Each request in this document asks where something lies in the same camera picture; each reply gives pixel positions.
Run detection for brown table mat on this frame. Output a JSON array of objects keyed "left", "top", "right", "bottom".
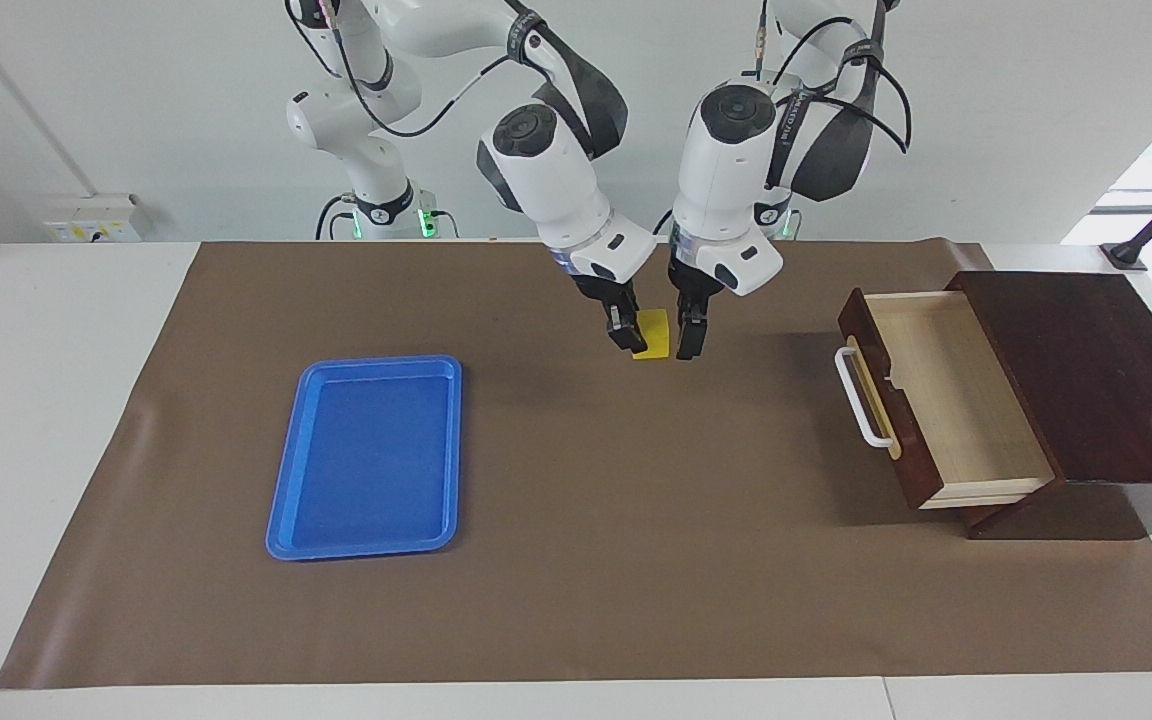
[{"left": 0, "top": 238, "right": 1152, "bottom": 691}]

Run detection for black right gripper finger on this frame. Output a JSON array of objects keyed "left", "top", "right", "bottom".
[{"left": 603, "top": 299, "right": 650, "bottom": 355}]

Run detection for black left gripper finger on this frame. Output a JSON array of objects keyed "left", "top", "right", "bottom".
[{"left": 676, "top": 296, "right": 710, "bottom": 362}]

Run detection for white wall outlet box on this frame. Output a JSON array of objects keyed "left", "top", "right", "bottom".
[{"left": 43, "top": 193, "right": 153, "bottom": 245}]

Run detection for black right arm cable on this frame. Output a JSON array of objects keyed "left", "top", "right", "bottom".
[{"left": 284, "top": 0, "right": 539, "bottom": 141}]

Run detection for dark wooden cabinet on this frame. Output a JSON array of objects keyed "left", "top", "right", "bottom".
[{"left": 944, "top": 269, "right": 1152, "bottom": 542}]

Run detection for wooden drawer with white handle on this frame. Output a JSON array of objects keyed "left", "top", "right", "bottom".
[{"left": 833, "top": 287, "right": 1058, "bottom": 512}]

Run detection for yellow block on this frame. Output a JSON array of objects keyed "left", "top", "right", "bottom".
[{"left": 633, "top": 308, "right": 672, "bottom": 362}]

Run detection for blue plastic tray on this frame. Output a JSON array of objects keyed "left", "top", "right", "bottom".
[{"left": 265, "top": 354, "right": 464, "bottom": 562}]

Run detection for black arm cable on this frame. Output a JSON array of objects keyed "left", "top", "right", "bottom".
[
  {"left": 284, "top": 0, "right": 539, "bottom": 141},
  {"left": 756, "top": 0, "right": 914, "bottom": 156}
]

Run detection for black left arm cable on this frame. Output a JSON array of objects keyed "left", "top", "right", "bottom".
[{"left": 756, "top": 0, "right": 914, "bottom": 156}]

